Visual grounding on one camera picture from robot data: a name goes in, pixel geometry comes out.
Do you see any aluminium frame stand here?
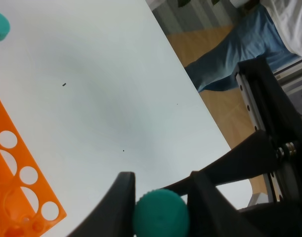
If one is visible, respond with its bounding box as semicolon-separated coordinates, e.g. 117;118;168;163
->
274;58;302;98

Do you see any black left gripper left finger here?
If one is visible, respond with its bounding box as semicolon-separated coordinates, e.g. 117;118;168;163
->
69;172;135;237

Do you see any blue cloth on floor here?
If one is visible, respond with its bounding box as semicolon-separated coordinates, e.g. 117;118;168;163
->
185;5;299;92

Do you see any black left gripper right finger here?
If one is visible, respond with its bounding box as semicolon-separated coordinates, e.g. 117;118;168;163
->
188;171;264;237

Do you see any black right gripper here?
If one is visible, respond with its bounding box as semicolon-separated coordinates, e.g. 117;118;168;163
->
164;57;302;237

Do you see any orange test tube rack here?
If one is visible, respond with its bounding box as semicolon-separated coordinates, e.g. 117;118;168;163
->
0;101;67;237

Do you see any teal-capped test tube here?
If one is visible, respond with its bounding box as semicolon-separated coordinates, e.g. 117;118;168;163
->
132;189;190;237

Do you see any white cloth on floor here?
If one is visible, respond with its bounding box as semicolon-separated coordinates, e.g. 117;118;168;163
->
260;0;302;57

